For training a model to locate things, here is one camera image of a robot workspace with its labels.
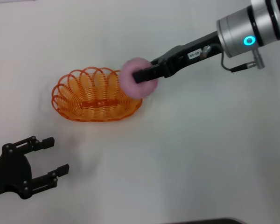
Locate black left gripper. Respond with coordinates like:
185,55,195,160
0,136,70,200

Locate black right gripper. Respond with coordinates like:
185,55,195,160
133,31,223,84

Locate pink peach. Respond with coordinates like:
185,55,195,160
119,57,160,98

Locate orange woven plastic basket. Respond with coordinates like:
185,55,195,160
51,67,143,122

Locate dark robot torso edge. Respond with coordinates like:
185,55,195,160
172,218,245,224

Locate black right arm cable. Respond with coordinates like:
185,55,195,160
220,43,266,73

